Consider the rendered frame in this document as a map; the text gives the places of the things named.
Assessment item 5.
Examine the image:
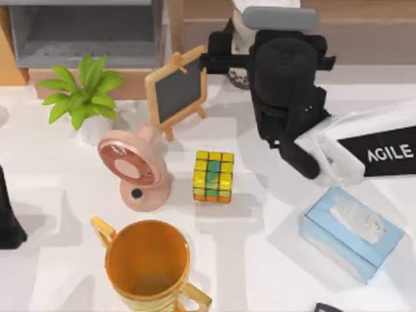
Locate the white speckled bottle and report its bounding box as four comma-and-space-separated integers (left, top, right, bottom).
227, 0, 302, 91

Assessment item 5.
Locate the wooden drawer front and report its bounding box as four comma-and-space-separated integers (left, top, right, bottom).
183, 18, 416, 73

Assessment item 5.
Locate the wooden framed blackboard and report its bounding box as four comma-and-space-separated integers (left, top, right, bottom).
144, 44, 209, 142

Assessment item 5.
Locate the wooden cupboard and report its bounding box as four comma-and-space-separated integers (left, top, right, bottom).
0, 0, 416, 100

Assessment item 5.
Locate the colourful puzzle cube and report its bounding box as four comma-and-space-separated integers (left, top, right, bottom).
192, 149, 236, 205

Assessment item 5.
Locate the grey cabinet with dark inside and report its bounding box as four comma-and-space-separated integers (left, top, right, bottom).
8, 0, 164, 68

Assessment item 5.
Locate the green plant in white pot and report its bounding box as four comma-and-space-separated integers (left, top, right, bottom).
35, 53, 127, 146

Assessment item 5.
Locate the pink table fan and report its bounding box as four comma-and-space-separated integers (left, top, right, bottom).
97, 125, 175, 213

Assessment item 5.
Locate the light blue tissue box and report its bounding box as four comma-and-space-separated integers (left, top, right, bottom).
298, 187, 406, 285

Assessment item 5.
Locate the golden trophy cup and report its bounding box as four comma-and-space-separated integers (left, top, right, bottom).
90, 214, 213, 312

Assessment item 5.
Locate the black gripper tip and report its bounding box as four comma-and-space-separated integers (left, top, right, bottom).
0, 164, 29, 250

